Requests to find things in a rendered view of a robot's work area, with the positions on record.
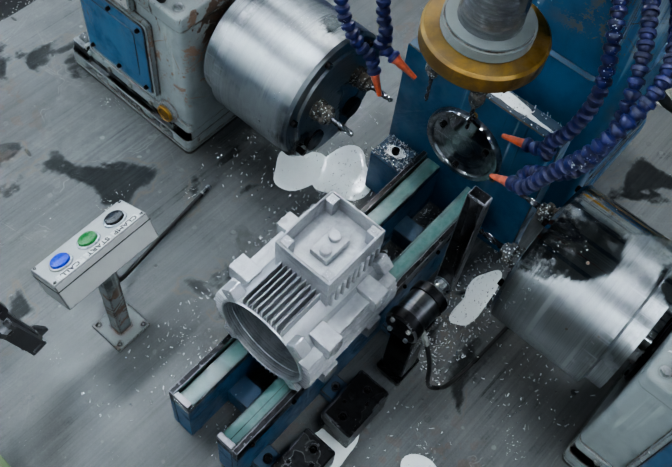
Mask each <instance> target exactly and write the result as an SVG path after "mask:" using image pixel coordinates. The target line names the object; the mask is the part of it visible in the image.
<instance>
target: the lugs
mask: <svg viewBox="0 0 672 467"><path fill-rule="evenodd" d="M372 267H373V268H374V270H375V272H376V274H380V275H386V274H387V273H388V272H389V271H390V270H391V269H392V268H393V267H394V265H393V263H392V262H391V260H390V258H389V257H388V255H387V254H385V253H379V256H378V257H377V258H374V260H373V264H372ZM221 290H222V292H223V293H224V295H225V296H226V298H227V299H228V300H229V301H234V302H237V301H238V300H239V299H240V298H241V297H242V296H243V295H244V294H245V293H246V290H245V289H244V287H243V286H242V284H241V283H240V282H237V281H233V280H231V281H230V282H229V283H228V284H227V285H226V286H224V287H223V288H222V289H221ZM224 327H225V328H226V330H227V331H228V333H229V334H230V336H231V337H233V338H236V336H235V335H234V334H233V332H232V331H231V329H230V328H229V326H228V324H227V323H226V324H225V325H224ZM236 339H237V338H236ZM286 346H287V348H288V349H289V351H290V352H291V353H292V355H293V356H294V357H295V358H298V359H301V360H302V359H304V358H305V357H306V356H307V355H308V354H309V352H310V351H311V350H312V348H311V346H310V345H309V343H308V342H307V340H306V339H305V337H303V336H300V335H295V336H294V337H293V338H292V339H291V340H290V341H289V342H288V343H287V344H286ZM284 381H285V382H286V384H287V385H288V387H289V388H290V389H293V390H296V391H299V390H300V389H301V388H302V387H301V386H300V385H299V384H298V383H296V382H289V381H286V380H284Z"/></svg>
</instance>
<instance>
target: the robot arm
mask: <svg viewBox="0 0 672 467"><path fill-rule="evenodd" d="M48 330H49V329H48V328H47V327H45V326H39V325H31V326H28V325H27V324H25V323H24V322H22V321H21V320H20V319H18V318H17V317H15V316H14V315H12V314H11V313H9V312H8V309H7V307H6V306H5V305H4V304H3V303H2V302H0V339H4V340H6V341H8V342H10V343H11V344H13V345H15V346H17V347H19V348H20V349H21V350H22V351H26V352H28V353H30V354H31V355H34V356H35V355H36V354H37V353H38V352H39V351H40V350H41V349H42V348H43V347H44V346H45V345H46V344H47V343H46V340H45V339H43V337H42V336H43V335H44V334H45V333H46V332H47V331H48Z"/></svg>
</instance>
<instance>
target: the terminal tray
mask: <svg viewBox="0 0 672 467"><path fill-rule="evenodd" d="M332 196H334V197H336V200H335V201H331V200H330V198H331V197H332ZM372 228H376V229H377V232H376V233H372V232H371V229H372ZM385 231H386V230H384V229H383V228H382V227H381V226H379V225H378V224H377V223H375V222H374V221H373V220H372V219H370V218H369V217H368V216H366V215H365V214H364V213H363V212H361V211H360V210H359V209H357V208H356V207H355V206H353V205H352V204H351V203H350V202H348V201H347V200H346V199H344V198H343V197H342V196H341V195H339V194H338V193H337V192H335V191H334V190H333V189H332V190H331V191H330V192H329V193H328V194H327V195H325V196H324V197H323V198H322V199H321V200H320V201H319V202H318V203H317V204H316V205H314V206H313V207H312V208H311V209H310V210H309V211H308V212H307V213H306V214H305V215H303V216H302V217H301V218H300V219H299V220H298V221H297V222H296V223H295V224H294V225H293V226H291V227H290V228H289V229H288V230H287V231H286V232H285V233H284V234H283V235H282V236H280V237H279V238H278V239H277V240H276V241H275V265H278V264H279V263H280V262H282V268H283V267H284V266H285V265H287V271H288V270H289V269H290V268H291V269H292V274H293V273H294V272H295V271H296V273H297V278H298V277H299V276H300V275H301V281H302V282H303V281H304V280H306V285H307V286H308V285H309V284H311V290H313V289H314V288H315V289H316V293H315V295H316V296H317V295H318V294H319V293H320V300H321V302H322V303H323V304H324V305H325V307H327V306H328V305H329V306H332V305H333V301H334V299H335V300H338V299H339V294H342V295H343V294H344V293H345V288H347V289H349V288H350V285H351V282H352V283H355V282H356V278H357V277H359V278H360V277H361V275H362V271H364V272H366V271H367V268H368V265H369V266H372V264H373V260H374V258H377V257H378V256H379V253H380V249H381V245H382V244H383V239H384V235H385ZM286 238H288V239H290V243H289V244H286V243H285V242H284V240H285V239H286ZM327 272H330V273H331V274H332V276H331V277H330V278H328V277H326V273H327Z"/></svg>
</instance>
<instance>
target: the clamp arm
mask: <svg viewBox="0 0 672 467"><path fill-rule="evenodd" d="M492 200H493V198H492V197H491V196H490V195H488V194H487V193H486V192H484V191H483V190H482V189H480V188H479V187H478V186H474V187H473V188H472V189H471V190H470V191H469V192H468V193H467V196H466V198H465V201H464V204H463V206H462V209H461V212H460V214H459V217H458V220H457V222H456V225H455V228H454V230H453V233H452V236H451V238H450V241H449V244H448V246H447V249H446V252H445V254H444V257H443V260H442V262H441V265H440V267H439V270H438V273H437V275H436V278H435V281H434V283H435V282H436V281H437V280H438V279H440V280H439V281H438V282H439V283H440V284H442V283H443V282H445V283H444V285H443V287H444V288H446V287H447V286H448V288H447V289H446V290H445V291H444V292H446V293H447V294H449V293H450V292H451V291H452V290H453V289H454V288H455V287H456V284H457V282H458V279H459V277H460V275H461V272H462V270H463V268H464V265H465V263H466V261H467V258H468V256H469V254H470V251H471V249H472V247H473V244H474V242H475V240H476V237H477V235H478V233H479V230H480V228H481V225H482V223H483V221H484V218H485V216H486V214H487V211H488V209H489V207H490V204H491V202H492Z"/></svg>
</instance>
